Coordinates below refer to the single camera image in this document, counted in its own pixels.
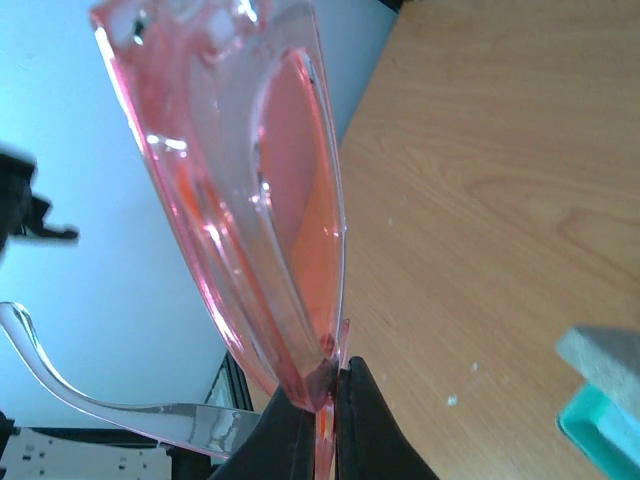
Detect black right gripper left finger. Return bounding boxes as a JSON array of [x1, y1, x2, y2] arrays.
[[210, 389, 315, 480]]

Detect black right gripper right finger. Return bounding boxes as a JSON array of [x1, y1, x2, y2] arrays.
[[335, 356, 437, 480]]

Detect grey glasses case green lining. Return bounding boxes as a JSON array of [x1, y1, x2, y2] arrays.
[[556, 325, 639, 479]]

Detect pink transparent sunglasses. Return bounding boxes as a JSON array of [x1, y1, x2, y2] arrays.
[[0, 0, 351, 480]]

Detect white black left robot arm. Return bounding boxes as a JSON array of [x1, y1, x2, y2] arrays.
[[1, 148, 79, 256]]

